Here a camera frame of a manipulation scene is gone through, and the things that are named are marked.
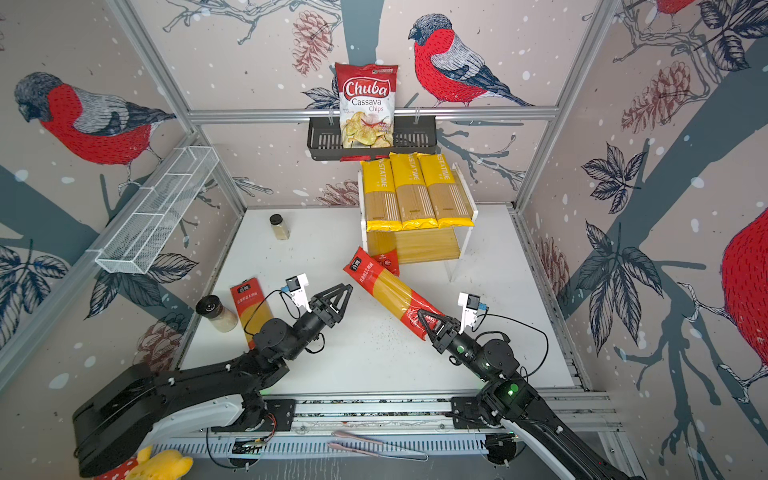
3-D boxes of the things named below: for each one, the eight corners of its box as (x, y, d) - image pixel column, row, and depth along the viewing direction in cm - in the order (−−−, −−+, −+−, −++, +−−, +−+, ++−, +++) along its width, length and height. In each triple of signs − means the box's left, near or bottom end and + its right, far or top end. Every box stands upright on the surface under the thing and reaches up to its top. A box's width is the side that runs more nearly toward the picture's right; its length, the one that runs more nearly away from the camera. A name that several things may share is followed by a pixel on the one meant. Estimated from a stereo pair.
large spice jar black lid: (213, 332, 90) (191, 313, 80) (220, 315, 94) (200, 295, 84) (234, 332, 90) (215, 313, 80) (241, 315, 94) (223, 295, 84)
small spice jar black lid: (276, 240, 113) (267, 223, 105) (279, 231, 116) (271, 213, 108) (287, 240, 113) (280, 223, 105) (290, 231, 116) (283, 213, 108)
